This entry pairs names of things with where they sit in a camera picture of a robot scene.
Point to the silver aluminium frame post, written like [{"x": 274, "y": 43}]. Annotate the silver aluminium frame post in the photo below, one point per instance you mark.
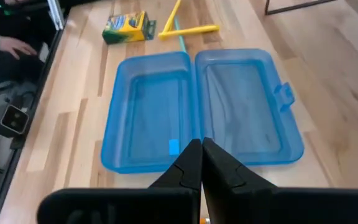
[{"x": 55, "y": 14}]

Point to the yellow green crayon box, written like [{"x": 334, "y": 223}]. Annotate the yellow green crayon box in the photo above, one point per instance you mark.
[{"x": 126, "y": 28}]

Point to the grey table-level camera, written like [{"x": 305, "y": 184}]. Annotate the grey table-level camera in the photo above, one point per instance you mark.
[{"x": 9, "y": 119}]

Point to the black table edge frame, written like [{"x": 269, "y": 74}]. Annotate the black table edge frame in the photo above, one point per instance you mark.
[{"x": 9, "y": 174}]

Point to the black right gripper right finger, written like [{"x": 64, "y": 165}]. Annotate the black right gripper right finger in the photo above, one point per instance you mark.
[{"x": 259, "y": 205}]

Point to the person's hand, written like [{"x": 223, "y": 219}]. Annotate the person's hand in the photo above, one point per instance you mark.
[{"x": 15, "y": 46}]

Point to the teal pencil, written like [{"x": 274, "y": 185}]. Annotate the teal pencil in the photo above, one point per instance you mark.
[{"x": 181, "y": 40}]

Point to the blue translucent plastic pencil case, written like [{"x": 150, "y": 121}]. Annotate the blue translucent plastic pencil case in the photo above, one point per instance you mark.
[{"x": 154, "y": 109}]

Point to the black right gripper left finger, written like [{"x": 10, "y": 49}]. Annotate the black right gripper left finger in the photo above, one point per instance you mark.
[{"x": 166, "y": 205}]

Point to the person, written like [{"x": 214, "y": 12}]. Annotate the person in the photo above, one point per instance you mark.
[{"x": 8, "y": 71}]

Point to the black metal furniture frame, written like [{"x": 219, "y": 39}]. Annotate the black metal furniture frame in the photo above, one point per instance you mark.
[{"x": 267, "y": 7}]

